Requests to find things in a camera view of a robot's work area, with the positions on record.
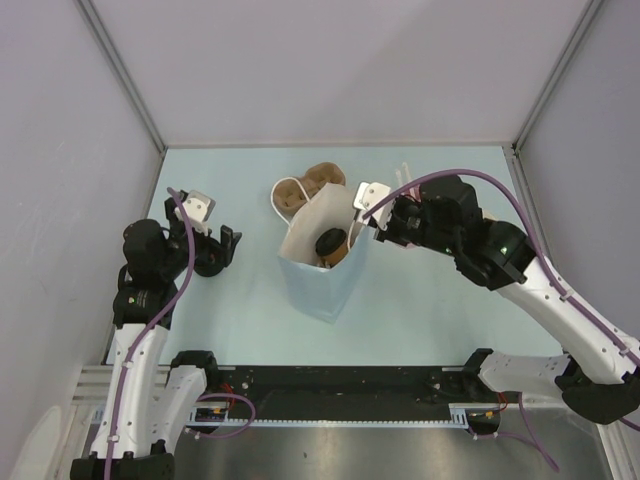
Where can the stacked brown pulp carriers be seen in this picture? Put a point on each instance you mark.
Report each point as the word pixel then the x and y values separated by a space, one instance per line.
pixel 310 187

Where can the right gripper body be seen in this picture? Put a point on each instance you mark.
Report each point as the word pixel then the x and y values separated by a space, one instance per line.
pixel 407 223

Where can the single black cup lid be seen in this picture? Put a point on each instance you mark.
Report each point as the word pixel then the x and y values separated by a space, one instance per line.
pixel 329 240

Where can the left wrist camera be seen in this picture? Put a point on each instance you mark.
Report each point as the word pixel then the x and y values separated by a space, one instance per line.
pixel 197 208

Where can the stack of paper cups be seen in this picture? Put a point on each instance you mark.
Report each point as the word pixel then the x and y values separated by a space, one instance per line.
pixel 488 215

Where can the light blue paper bag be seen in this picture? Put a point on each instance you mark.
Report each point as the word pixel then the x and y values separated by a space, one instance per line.
pixel 311 289

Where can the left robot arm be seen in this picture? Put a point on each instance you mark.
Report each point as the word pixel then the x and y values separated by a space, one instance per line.
pixel 141 424

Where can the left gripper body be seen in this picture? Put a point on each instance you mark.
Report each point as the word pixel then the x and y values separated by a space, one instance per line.
pixel 179 243

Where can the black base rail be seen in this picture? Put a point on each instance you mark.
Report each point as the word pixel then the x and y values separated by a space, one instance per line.
pixel 353 393

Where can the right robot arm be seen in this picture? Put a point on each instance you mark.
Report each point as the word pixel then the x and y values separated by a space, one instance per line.
pixel 597 374

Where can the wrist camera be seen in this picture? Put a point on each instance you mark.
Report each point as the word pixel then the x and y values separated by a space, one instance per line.
pixel 367 196
pixel 197 208

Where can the stack of black lids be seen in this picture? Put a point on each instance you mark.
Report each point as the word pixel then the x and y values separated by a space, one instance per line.
pixel 208 269

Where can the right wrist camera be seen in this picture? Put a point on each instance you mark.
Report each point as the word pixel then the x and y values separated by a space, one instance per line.
pixel 367 196

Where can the single brown paper cup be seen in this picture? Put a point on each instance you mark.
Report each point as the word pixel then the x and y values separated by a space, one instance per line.
pixel 332 259

